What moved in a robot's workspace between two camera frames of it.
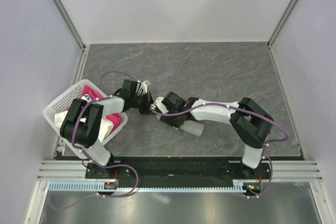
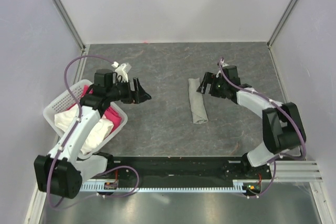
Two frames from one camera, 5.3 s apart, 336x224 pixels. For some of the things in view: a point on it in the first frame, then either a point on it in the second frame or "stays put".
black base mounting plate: (176, 171) stays put
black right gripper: (168, 120) -> (210, 77)
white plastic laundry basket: (63, 105) stays put
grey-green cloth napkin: (190, 127) -> (199, 114)
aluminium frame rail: (281, 170) stays put
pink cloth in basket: (116, 119) stays put
